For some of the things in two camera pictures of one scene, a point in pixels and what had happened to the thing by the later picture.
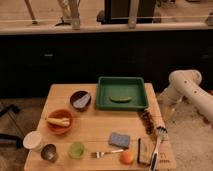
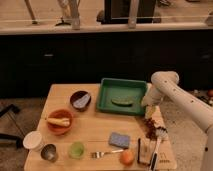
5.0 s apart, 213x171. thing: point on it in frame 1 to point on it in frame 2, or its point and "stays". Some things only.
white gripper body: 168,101 to 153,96
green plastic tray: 134,87 stays
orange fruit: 127,157 stays
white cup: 33,140 stays
